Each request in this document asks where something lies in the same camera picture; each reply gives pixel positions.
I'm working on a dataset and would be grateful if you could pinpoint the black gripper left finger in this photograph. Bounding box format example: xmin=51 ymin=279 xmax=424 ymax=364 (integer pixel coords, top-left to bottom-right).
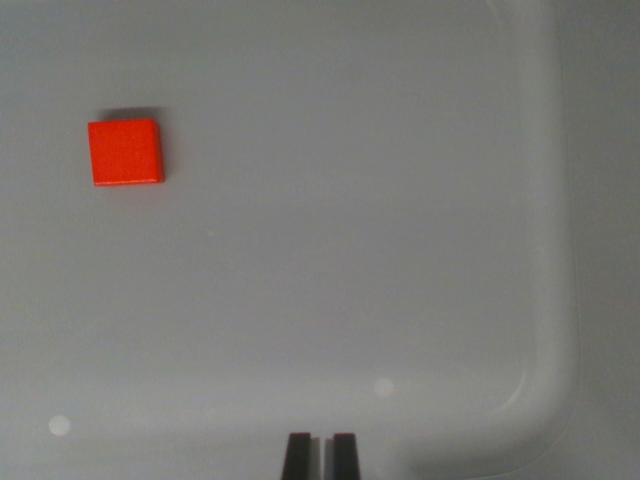
xmin=281 ymin=432 xmax=321 ymax=480

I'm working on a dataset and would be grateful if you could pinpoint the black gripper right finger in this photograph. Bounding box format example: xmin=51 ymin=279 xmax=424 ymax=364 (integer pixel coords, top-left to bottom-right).
xmin=324 ymin=432 xmax=362 ymax=480

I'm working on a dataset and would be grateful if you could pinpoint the red cube block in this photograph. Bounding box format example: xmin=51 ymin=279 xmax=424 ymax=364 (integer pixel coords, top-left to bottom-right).
xmin=87 ymin=118 xmax=166 ymax=189

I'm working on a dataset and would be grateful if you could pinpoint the white plastic bin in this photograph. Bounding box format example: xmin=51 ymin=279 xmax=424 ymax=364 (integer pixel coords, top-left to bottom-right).
xmin=0 ymin=0 xmax=640 ymax=480

